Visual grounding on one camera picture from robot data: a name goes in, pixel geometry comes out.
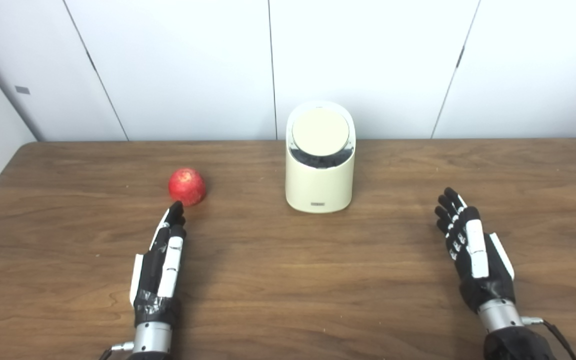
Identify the small grey wall label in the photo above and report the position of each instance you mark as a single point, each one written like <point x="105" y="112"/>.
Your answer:
<point x="22" y="90"/>

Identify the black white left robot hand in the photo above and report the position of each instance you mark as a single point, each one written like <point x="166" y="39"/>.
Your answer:
<point x="150" y="270"/>

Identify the cream-colored bin body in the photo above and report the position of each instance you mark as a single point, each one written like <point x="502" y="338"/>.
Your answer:
<point x="319" y="187"/>

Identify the red apple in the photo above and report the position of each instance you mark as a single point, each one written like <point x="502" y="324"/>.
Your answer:
<point x="187" y="186"/>

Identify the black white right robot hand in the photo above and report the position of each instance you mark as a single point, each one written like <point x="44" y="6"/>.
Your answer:
<point x="478" y="250"/>

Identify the cream round bin lid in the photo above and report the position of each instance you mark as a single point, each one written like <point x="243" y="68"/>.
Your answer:
<point x="320" y="132"/>

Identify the black wall panel clip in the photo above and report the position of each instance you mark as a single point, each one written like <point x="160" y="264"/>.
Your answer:
<point x="460" y="56"/>

